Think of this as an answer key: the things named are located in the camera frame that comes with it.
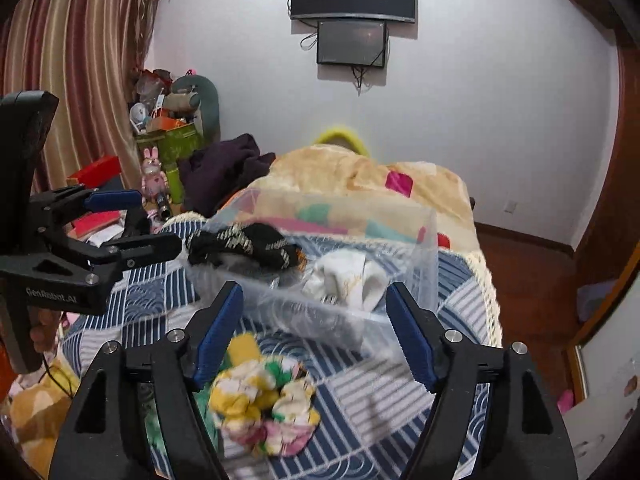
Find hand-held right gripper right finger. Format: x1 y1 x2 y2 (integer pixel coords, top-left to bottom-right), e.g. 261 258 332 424
385 281 581 480

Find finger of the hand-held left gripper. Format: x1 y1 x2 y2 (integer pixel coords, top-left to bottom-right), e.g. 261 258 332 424
30 185 151 236
47 232 183 281

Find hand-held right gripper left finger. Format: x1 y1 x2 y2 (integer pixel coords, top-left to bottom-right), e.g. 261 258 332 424
47 280 246 480

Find yellow floral socks bundle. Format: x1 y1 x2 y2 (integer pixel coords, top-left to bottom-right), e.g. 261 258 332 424
209 334 322 457

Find clear plastic storage box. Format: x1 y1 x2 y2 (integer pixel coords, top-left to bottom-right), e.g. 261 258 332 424
187 187 441 366

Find person's left hand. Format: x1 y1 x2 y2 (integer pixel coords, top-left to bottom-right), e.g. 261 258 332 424
29 309 65 357

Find red box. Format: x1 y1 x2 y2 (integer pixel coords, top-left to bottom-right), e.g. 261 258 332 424
66 155 122 188

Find pink bunny toy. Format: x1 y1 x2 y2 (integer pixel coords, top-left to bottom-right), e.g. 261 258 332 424
141 147 169 200

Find blue patchwork quilt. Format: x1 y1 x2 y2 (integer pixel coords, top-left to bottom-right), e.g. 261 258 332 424
60 220 503 480

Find green cardboard box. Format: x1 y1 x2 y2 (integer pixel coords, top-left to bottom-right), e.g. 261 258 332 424
135 126 203 171

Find white socks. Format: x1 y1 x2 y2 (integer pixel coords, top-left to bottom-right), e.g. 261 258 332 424
301 251 388 311

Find black patterned socks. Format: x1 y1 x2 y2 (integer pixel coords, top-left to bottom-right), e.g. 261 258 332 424
186 221 303 273

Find dark purple cloth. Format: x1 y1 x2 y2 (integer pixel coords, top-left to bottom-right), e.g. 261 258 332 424
177 133 277 218

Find yellow plush blanket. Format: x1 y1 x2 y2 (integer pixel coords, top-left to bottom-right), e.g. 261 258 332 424
7 355 81 466

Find grey-green plush pillow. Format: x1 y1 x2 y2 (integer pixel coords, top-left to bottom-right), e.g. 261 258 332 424
171 74 222 143

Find striped curtain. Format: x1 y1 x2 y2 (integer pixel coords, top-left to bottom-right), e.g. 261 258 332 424
0 0 168 196

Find beige plush blanket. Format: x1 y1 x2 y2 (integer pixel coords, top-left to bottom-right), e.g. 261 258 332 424
220 144 481 261

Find white framed board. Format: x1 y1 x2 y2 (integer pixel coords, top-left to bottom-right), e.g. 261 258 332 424
567 307 640 413

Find wooden wardrobe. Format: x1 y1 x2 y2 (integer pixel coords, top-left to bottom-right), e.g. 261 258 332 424
545 0 640 346

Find small black monitor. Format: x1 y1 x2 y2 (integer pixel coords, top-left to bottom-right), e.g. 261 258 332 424
316 20 389 69

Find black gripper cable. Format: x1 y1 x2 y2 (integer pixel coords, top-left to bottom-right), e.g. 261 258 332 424
42 354 81 397

